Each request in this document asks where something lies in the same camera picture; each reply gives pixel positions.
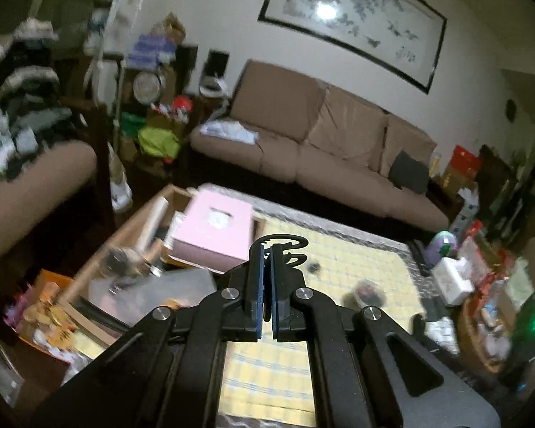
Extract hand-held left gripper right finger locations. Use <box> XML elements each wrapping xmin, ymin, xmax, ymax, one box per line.
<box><xmin>270</xmin><ymin>245</ymin><xmax>502</xmax><ymax>428</ymax></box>

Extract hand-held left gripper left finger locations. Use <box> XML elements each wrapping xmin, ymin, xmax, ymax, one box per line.
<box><xmin>31</xmin><ymin>246</ymin><xmax>266</xmax><ymax>428</ymax></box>

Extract round clear jar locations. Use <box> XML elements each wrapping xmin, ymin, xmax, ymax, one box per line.
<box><xmin>345</xmin><ymin>279</ymin><xmax>386</xmax><ymax>308</ymax></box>

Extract white tube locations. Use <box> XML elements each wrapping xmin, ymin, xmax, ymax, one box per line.
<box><xmin>136</xmin><ymin>198</ymin><xmax>170</xmax><ymax>253</ymax></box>

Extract cardboard box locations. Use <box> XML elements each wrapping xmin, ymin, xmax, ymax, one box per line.
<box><xmin>60</xmin><ymin>185</ymin><xmax>268</xmax><ymax>344</ymax></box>

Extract yellow checked cloth desktop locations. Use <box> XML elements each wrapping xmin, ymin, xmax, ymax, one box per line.
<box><xmin>78</xmin><ymin>183</ymin><xmax>433</xmax><ymax>428</ymax></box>

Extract wicker basket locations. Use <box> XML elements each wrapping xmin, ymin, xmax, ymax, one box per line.
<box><xmin>457</xmin><ymin>294</ymin><xmax>518</xmax><ymax>375</ymax></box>

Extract pink box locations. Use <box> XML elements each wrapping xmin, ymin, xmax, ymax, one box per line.
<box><xmin>165</xmin><ymin>194</ymin><xmax>255</xmax><ymax>275</ymax></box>

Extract translucent plastic box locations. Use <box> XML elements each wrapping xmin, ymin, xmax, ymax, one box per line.
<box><xmin>87</xmin><ymin>267</ymin><xmax>217</xmax><ymax>326</ymax></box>

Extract white tissue box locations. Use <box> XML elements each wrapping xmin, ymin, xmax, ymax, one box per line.
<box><xmin>430</xmin><ymin>256</ymin><xmax>473</xmax><ymax>306</ymax></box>

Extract purple egg-shaped container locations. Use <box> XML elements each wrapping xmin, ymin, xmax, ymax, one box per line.
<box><xmin>430</xmin><ymin>230</ymin><xmax>460</xmax><ymax>261</ymax></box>

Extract brown sofa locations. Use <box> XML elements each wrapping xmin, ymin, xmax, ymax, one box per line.
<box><xmin>191</xmin><ymin>59</ymin><xmax>451</xmax><ymax>233</ymax></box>

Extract printed papers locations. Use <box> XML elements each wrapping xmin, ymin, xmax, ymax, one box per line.
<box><xmin>199</xmin><ymin>120</ymin><xmax>259</xmax><ymax>144</ymax></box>

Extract dark grey cushion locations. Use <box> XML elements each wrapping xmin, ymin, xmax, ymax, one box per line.
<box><xmin>389</xmin><ymin>151</ymin><xmax>430</xmax><ymax>193</ymax></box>

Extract bright green bag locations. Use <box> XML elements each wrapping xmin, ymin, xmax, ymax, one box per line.
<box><xmin>136</xmin><ymin>125</ymin><xmax>181</xmax><ymax>161</ymax></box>

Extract red gift box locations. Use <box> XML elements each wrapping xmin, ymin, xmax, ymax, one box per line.
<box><xmin>441</xmin><ymin>145</ymin><xmax>482</xmax><ymax>194</ymax></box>

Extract red white toy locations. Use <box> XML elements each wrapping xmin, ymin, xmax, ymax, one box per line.
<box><xmin>152</xmin><ymin>96</ymin><xmax>194</xmax><ymax>123</ymax></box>

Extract orange box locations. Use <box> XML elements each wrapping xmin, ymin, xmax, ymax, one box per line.
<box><xmin>6</xmin><ymin>270</ymin><xmax>78</xmax><ymax>364</ymax></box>

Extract white round device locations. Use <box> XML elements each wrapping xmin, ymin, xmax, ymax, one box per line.
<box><xmin>199</xmin><ymin>76</ymin><xmax>228</xmax><ymax>98</ymax></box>

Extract dark wooden side table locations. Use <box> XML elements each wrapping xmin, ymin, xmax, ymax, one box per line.
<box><xmin>58</xmin><ymin>53</ymin><xmax>126</xmax><ymax>228</ymax></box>

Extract black speaker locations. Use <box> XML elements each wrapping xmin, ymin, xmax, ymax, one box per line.
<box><xmin>176</xmin><ymin>45</ymin><xmax>199</xmax><ymax>96</ymax></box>
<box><xmin>206</xmin><ymin>49</ymin><xmax>230</xmax><ymax>90</ymax></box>

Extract round printed tin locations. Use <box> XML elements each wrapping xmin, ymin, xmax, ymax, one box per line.
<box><xmin>133</xmin><ymin>72</ymin><xmax>161</xmax><ymax>101</ymax></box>

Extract brown armchair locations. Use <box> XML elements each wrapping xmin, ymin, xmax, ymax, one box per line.
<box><xmin>0</xmin><ymin>140</ymin><xmax>98</xmax><ymax>286</ymax></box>

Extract pink plastic toy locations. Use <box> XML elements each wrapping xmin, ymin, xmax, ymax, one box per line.
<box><xmin>4</xmin><ymin>290</ymin><xmax>32</xmax><ymax>326</ymax></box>

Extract stack of blue packs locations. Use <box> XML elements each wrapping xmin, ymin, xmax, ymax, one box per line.
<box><xmin>127</xmin><ymin>33</ymin><xmax>177</xmax><ymax>70</ymax></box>

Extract brown paper bag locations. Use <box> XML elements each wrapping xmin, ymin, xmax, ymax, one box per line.
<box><xmin>163</xmin><ymin>13</ymin><xmax>185</xmax><ymax>43</ymax></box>

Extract framed ink painting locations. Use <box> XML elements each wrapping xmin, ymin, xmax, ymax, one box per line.
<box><xmin>258</xmin><ymin>0</ymin><xmax>448</xmax><ymax>95</ymax></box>

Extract white pole rack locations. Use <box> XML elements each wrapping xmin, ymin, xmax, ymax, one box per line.
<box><xmin>96</xmin><ymin>0</ymin><xmax>157</xmax><ymax>143</ymax></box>

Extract pile of folded clothes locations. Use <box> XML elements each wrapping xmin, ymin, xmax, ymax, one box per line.
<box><xmin>0</xmin><ymin>18</ymin><xmax>78</xmax><ymax>197</ymax></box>

